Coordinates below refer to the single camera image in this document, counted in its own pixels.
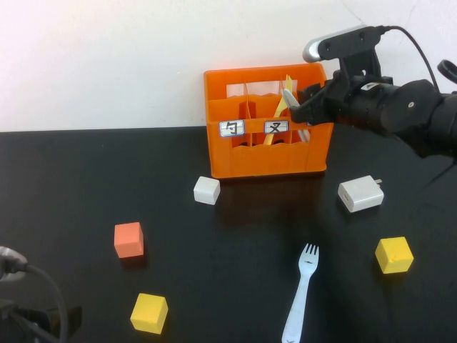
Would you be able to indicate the pale blue plastic fork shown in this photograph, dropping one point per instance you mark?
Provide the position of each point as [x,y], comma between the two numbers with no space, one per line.
[301,296]

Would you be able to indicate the paper label spoon character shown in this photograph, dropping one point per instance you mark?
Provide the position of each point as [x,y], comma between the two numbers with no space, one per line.
[232,128]

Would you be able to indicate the orange foam cube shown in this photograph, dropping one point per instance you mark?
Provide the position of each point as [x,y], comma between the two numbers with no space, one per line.
[128,239]

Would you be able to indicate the white foam cube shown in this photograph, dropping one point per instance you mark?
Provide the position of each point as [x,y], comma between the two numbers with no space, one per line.
[206,191]

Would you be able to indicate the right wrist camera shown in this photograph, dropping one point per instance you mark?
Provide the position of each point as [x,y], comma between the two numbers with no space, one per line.
[342,44]

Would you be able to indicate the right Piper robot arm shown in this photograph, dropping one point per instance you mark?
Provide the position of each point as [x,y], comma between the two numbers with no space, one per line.
[410,110]

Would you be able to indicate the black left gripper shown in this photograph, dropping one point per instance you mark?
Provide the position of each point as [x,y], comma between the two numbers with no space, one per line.
[21,323]

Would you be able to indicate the paper label fork character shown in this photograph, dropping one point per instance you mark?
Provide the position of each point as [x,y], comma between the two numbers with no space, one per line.
[276,127]

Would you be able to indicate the yellow plastic fork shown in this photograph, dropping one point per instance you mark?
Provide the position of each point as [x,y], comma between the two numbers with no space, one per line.
[279,110]

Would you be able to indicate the orange plastic cutlery crate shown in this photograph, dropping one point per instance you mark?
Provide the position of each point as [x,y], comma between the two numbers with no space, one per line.
[257,160]

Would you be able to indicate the white USB power adapter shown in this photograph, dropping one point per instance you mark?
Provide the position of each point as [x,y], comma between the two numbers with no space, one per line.
[360,194]

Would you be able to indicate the cream white plastic knife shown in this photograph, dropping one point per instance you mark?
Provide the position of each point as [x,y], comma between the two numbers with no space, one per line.
[293,103]

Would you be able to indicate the yellow foam cube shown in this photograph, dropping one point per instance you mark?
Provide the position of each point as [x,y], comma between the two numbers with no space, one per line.
[148,314]
[393,255]

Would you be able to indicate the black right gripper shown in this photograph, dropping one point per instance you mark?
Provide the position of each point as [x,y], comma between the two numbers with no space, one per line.
[346,100]

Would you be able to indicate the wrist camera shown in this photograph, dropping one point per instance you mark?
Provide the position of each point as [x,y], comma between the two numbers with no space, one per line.
[10,256]
[342,44]

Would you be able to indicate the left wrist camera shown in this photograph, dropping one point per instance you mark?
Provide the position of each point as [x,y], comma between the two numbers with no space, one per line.
[10,256]

